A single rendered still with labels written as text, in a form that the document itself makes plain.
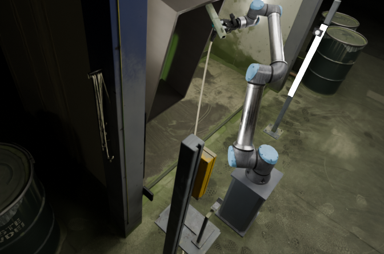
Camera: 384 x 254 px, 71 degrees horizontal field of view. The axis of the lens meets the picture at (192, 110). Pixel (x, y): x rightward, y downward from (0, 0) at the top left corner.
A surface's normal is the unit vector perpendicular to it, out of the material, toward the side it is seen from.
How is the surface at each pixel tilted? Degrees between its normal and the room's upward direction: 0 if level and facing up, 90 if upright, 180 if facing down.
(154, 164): 0
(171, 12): 90
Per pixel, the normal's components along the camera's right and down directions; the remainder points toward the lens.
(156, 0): -0.61, 0.47
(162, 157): 0.14, -0.73
